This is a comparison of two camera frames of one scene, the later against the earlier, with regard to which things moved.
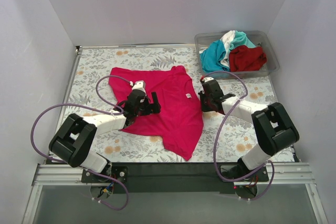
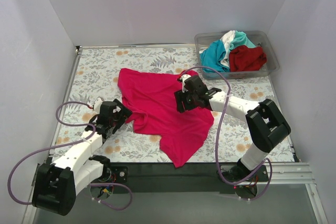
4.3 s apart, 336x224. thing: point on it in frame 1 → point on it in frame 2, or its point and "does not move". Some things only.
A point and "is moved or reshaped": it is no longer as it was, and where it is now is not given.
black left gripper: [148, 105] → [120, 115]
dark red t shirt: [243, 58] does not move
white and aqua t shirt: [233, 39] does not move
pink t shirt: [178, 126] is moved or reshaped
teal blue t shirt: [211, 56] does not move
